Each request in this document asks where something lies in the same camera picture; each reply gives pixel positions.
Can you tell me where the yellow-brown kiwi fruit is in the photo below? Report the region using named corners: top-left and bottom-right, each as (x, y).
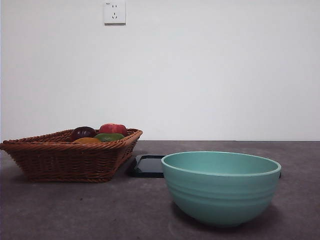
top-left (72, 137), bottom-right (102, 144)

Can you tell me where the teal bowl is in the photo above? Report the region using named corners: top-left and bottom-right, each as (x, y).
top-left (160, 150), bottom-right (283, 228)

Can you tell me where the dark green tray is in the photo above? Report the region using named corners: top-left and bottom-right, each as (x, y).
top-left (127, 154), bottom-right (283, 179)

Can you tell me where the red apple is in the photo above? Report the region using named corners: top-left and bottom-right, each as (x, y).
top-left (98, 122), bottom-right (128, 135)

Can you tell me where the green mango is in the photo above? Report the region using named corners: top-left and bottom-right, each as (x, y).
top-left (94, 132), bottom-right (125, 143)

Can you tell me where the dark purple fruit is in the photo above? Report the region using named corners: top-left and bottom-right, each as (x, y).
top-left (70, 126), bottom-right (96, 142)

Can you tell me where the brown wicker basket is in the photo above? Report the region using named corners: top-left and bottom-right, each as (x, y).
top-left (0, 127), bottom-right (144, 183)

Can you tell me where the white wall socket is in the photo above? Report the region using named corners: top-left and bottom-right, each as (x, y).
top-left (104, 1), bottom-right (127, 26)

